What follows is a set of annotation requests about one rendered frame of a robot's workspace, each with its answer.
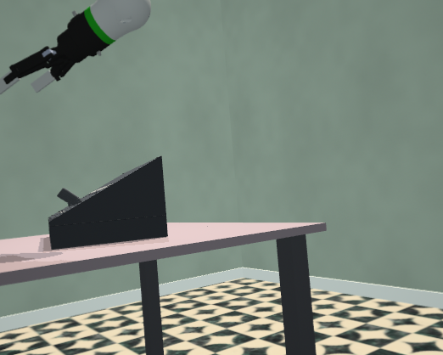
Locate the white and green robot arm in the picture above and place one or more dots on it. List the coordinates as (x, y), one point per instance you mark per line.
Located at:
(106, 21)

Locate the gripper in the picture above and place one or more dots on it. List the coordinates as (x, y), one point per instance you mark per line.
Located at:
(45, 58)

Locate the dark grey switch console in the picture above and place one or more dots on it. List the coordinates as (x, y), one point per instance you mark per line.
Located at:
(130, 208)

